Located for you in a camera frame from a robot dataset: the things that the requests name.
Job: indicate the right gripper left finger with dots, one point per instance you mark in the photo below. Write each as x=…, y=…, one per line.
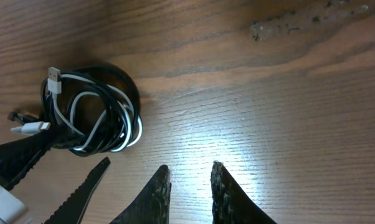
x=152, y=204

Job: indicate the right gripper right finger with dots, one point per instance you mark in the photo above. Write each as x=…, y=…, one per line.
x=230, y=203

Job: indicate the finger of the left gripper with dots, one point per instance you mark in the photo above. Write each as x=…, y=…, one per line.
x=18, y=157
x=73, y=209

